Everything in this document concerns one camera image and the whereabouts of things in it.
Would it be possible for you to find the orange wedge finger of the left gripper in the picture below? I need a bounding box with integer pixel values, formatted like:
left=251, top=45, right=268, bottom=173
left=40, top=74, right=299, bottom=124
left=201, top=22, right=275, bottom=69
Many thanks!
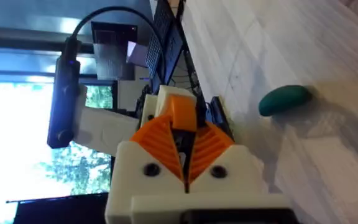
left=155, top=85, right=198, bottom=132

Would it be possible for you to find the black laptop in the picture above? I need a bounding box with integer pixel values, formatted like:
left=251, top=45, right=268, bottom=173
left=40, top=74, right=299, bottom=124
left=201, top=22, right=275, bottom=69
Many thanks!
left=144, top=0, right=186, bottom=94

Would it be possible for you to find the black camera cable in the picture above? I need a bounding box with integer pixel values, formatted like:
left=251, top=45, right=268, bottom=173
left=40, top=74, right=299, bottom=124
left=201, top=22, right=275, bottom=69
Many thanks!
left=70, top=5, right=168, bottom=85

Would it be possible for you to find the black flat panel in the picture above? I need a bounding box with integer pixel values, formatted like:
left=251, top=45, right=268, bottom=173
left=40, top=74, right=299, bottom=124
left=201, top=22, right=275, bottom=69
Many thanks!
left=5, top=192, right=110, bottom=224

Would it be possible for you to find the green toy vegetable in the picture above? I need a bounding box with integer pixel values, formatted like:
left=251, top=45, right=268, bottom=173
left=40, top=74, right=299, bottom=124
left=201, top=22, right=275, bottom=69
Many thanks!
left=257, top=84, right=313, bottom=118

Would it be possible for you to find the bare white finger of the left gripper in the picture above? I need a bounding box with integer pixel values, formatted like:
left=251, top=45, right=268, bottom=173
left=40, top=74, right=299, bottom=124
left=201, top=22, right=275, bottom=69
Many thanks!
left=139, top=93, right=158, bottom=129

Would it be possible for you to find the dark monitor screen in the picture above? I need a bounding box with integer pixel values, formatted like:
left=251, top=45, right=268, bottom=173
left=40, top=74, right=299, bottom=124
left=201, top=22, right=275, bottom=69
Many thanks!
left=90, top=21, right=139, bottom=80

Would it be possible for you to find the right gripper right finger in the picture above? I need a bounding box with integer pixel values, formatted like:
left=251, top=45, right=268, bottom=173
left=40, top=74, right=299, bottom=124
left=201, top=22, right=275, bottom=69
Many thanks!
left=187, top=120, right=269, bottom=195

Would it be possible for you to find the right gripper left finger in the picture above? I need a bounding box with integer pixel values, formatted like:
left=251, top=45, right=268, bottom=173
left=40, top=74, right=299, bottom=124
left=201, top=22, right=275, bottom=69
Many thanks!
left=104, top=114, right=186, bottom=224

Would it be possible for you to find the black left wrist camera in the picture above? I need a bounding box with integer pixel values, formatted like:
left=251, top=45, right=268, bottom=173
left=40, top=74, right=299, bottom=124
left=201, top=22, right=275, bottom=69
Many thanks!
left=46, top=36, right=82, bottom=149

